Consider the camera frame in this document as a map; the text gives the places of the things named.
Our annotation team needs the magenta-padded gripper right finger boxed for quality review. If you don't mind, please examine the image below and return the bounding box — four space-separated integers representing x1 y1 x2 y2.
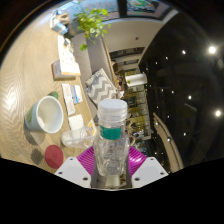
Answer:
127 145 169 188

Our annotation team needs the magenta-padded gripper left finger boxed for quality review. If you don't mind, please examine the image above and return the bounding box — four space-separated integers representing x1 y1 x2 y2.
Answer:
54 145 98 188

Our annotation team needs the clear plastic bottle white cap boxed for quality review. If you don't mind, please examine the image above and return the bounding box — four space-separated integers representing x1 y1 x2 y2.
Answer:
93 98 131 188

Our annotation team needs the flat round red coaster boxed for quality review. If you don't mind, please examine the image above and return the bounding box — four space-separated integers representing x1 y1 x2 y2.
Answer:
44 144 65 170

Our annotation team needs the clear plastic cup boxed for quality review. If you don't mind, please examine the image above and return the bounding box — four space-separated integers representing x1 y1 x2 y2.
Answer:
60 124 96 149

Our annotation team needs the yellow printed card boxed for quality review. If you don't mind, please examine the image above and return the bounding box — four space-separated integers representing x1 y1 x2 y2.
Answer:
87 119 98 137

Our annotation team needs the white paper napkin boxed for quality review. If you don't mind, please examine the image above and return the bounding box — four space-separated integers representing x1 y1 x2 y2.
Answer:
68 114 84 131

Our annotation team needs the white mug green print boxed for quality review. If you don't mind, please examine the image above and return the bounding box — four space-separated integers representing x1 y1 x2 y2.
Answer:
23 90 65 134

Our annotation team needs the white folded brochure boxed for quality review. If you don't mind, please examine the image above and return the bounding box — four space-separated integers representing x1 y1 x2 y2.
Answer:
61 83 77 116

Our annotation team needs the small white blue pack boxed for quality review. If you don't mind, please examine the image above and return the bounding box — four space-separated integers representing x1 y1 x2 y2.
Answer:
71 84 84 105

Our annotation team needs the grey white chevron cushion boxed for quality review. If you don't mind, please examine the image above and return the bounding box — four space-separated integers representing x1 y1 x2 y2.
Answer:
84 68 118 106

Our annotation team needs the white round column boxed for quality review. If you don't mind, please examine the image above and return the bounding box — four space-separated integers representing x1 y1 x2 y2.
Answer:
125 73 148 88

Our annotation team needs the white cardboard tissue box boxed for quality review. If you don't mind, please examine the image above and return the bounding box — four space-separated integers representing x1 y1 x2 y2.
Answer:
50 59 82 81

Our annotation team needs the grey curved sofa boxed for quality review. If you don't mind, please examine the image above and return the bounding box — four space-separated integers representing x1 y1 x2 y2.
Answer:
71 31 121 128

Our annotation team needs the white printed leaflet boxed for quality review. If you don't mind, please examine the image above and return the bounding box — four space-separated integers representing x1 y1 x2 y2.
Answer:
57 34 77 64

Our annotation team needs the group of ceiling lights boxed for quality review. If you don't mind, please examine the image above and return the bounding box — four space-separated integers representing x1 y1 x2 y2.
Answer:
179 44 224 119

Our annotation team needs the green potted plant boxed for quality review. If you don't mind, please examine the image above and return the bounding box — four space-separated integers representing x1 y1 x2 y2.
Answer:
73 8 112 52

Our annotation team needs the small pale blue box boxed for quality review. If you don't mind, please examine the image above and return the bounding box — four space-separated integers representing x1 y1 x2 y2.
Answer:
49 11 71 34

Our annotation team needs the colourful window poster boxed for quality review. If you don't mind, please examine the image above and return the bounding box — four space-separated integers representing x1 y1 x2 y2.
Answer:
125 0 174 18

